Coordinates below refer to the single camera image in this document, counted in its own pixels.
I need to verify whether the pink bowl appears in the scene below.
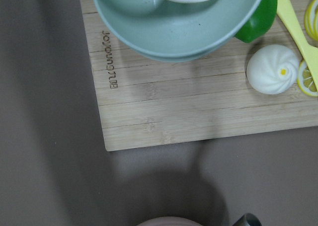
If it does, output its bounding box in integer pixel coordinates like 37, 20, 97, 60
138, 217, 201, 226

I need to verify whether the white steamed bun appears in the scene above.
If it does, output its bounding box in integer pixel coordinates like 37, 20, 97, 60
246, 44, 300, 95

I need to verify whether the green lime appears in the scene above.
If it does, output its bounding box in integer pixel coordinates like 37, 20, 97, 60
235, 0, 278, 43

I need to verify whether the metal scoop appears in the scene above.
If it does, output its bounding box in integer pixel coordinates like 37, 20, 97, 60
233, 213, 262, 226

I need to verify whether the lemon slice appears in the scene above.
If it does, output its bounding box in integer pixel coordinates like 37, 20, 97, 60
297, 60, 318, 97

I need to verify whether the yellow plastic knife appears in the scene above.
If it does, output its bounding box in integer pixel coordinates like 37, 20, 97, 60
277, 0, 318, 87

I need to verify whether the lemon half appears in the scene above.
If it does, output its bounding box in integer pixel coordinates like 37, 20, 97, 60
304, 0, 318, 41

